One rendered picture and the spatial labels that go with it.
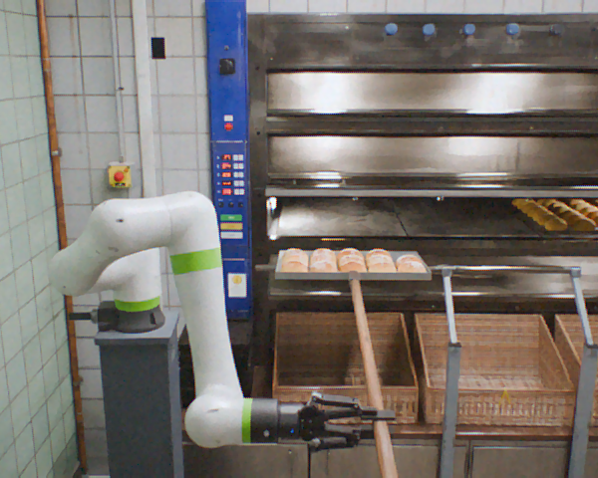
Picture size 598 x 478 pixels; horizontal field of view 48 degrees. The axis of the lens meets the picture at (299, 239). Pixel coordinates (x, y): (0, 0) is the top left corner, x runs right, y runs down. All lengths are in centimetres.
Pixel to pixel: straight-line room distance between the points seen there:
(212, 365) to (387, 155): 157
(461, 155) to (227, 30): 108
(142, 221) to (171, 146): 146
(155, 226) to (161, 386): 62
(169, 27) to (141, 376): 148
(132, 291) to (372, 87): 141
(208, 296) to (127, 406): 59
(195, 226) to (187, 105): 142
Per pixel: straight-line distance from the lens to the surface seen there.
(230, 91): 281
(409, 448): 270
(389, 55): 285
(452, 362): 250
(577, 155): 305
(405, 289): 299
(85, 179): 302
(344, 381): 298
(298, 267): 240
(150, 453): 207
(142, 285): 189
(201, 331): 153
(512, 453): 279
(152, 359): 193
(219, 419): 142
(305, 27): 284
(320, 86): 283
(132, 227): 145
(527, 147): 299
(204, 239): 151
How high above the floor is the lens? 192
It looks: 15 degrees down
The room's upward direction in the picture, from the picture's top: straight up
